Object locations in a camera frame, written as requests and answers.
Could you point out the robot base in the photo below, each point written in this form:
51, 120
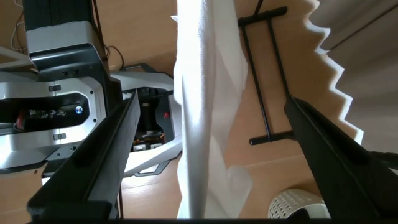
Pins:
46, 146

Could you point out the black clothes rack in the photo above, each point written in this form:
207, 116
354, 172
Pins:
259, 93

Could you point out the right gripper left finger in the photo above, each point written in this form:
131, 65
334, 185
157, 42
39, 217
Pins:
62, 193

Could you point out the white laundry basket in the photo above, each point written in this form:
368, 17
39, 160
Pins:
289, 202

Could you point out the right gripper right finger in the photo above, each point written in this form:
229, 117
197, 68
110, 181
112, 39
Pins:
342, 186

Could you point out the white printed t-shirt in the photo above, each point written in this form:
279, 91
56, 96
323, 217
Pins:
199, 93

